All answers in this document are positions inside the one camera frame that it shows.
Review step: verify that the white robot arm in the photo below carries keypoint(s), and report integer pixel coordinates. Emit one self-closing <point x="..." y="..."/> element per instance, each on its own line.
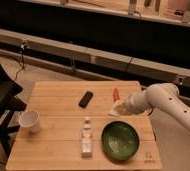
<point x="165" y="97"/>

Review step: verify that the white sponge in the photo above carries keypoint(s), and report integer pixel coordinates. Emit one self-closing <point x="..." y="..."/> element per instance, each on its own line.
<point x="117" y="109"/>

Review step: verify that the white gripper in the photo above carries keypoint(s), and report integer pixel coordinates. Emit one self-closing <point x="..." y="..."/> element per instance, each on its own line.
<point x="137" y="103"/>

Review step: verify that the black rectangular block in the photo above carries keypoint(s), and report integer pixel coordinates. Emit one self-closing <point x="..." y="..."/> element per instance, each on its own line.
<point x="85" y="99"/>

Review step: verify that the green ceramic bowl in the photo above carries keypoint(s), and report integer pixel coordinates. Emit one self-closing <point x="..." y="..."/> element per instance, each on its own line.
<point x="119" y="140"/>

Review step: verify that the white paper cup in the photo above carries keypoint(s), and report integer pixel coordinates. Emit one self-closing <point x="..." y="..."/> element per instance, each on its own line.
<point x="30" y="121"/>

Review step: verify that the clear plastic bottle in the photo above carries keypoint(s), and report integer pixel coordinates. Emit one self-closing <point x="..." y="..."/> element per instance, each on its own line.
<point x="86" y="142"/>

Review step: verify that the wooden table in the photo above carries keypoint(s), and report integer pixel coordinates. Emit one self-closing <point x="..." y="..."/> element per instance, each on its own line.
<point x="57" y="147"/>

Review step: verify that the orange carrot toy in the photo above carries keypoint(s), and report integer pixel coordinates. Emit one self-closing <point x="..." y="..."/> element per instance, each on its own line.
<point x="116" y="96"/>

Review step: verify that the black office chair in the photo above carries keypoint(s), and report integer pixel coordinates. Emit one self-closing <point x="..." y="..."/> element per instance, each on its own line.
<point x="8" y="105"/>

